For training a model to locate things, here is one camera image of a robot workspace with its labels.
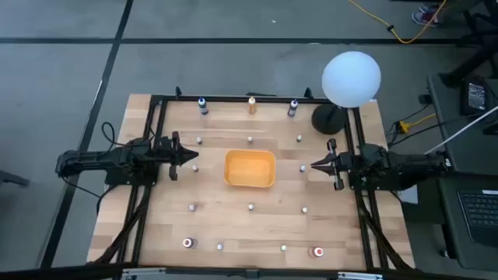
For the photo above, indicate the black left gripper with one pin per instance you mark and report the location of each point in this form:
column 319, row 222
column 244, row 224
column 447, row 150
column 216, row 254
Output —
column 174, row 173

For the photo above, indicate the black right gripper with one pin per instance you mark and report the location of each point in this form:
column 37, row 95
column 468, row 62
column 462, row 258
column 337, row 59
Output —
column 339, row 180

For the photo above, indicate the large blue food coloring bottle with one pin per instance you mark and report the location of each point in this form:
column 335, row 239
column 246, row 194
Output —
column 202, row 107

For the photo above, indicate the large red food coloring bottle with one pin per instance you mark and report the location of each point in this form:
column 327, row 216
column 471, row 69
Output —
column 317, row 252

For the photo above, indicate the large dark maroon coloring bottle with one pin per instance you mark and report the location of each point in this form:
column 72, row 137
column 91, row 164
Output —
column 188, row 243

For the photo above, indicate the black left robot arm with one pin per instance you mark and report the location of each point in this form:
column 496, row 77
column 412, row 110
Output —
column 97, row 159

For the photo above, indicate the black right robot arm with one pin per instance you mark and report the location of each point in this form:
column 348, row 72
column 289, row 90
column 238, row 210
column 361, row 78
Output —
column 408, row 165

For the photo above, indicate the large purple food coloring bottle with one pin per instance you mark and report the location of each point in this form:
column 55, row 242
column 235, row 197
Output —
column 292, row 109

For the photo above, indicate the large orange food coloring bottle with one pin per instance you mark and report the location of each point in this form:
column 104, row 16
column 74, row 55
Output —
column 252, row 106

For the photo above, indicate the yellow plastic tray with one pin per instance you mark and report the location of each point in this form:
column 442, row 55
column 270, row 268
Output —
column 249, row 169

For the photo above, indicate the white paper sheet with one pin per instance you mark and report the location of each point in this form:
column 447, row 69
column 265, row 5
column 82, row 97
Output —
column 407, row 195

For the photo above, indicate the white globe table lamp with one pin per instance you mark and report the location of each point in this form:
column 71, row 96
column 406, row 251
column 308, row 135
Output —
column 350, row 78

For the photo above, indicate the black power adapter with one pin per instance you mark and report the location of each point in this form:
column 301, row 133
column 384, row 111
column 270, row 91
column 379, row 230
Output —
column 423, row 98

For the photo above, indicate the dark grey side table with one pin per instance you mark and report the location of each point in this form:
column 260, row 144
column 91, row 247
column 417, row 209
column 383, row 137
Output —
column 447, row 101

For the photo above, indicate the white rod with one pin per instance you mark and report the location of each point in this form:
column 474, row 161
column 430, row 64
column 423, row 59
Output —
column 467, row 126

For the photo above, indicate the dark grey laptop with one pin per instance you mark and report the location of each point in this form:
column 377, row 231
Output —
column 480, row 214

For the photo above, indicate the black power brick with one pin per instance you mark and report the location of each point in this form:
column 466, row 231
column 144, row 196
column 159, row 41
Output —
column 476, row 95

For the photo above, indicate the grey chair leg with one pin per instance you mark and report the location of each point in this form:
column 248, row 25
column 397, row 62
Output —
column 11, row 179

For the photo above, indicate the person's shoe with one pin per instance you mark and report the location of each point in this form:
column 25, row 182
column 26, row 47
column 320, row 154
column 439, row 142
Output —
column 430, row 8
column 424, row 18

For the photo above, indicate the black chair base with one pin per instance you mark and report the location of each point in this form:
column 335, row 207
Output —
column 478, row 58

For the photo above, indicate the black frame clamp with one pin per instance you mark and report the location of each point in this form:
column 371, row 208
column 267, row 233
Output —
column 178, row 92
column 308, row 92

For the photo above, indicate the black aluminium table frame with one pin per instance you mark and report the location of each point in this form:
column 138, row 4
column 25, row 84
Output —
column 225, row 99

